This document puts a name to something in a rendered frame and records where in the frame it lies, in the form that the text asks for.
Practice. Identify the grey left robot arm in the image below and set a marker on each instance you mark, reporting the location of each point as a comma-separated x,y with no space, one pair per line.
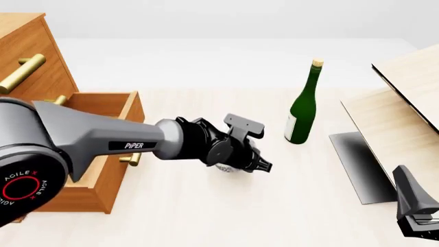
85,131

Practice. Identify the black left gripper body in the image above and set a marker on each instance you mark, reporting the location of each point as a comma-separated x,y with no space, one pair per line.
259,162

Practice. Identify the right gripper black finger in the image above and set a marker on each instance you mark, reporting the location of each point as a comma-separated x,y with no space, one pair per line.
409,193

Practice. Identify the wooden cabinet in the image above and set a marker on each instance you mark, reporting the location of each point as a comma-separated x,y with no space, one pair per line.
41,49

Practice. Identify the open wooden drawer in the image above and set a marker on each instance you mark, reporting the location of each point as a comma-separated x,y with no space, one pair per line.
103,177

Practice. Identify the pale wood rack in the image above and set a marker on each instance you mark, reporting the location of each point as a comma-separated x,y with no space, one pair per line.
387,123

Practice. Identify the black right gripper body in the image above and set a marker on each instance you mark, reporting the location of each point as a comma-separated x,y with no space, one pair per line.
420,226

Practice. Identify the green wine bottle with cork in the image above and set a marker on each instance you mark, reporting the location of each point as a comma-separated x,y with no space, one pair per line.
302,113

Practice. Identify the black patterned bowl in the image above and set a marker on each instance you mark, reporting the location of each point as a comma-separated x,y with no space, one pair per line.
226,167

